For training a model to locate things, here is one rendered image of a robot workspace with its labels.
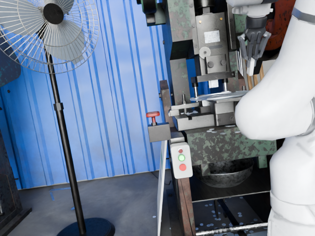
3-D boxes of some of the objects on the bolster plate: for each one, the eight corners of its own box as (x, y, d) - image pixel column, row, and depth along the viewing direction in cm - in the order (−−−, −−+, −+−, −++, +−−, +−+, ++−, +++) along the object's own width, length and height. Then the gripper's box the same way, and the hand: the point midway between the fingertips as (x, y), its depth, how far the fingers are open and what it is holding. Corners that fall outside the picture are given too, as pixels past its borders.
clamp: (200, 112, 128) (198, 92, 126) (168, 116, 128) (166, 97, 126) (198, 110, 134) (196, 92, 132) (168, 114, 134) (165, 96, 132)
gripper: (243, 19, 88) (237, 80, 102) (278, 15, 89) (268, 76, 102) (235, 15, 94) (231, 73, 108) (268, 11, 95) (260, 69, 108)
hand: (250, 66), depth 103 cm, fingers closed
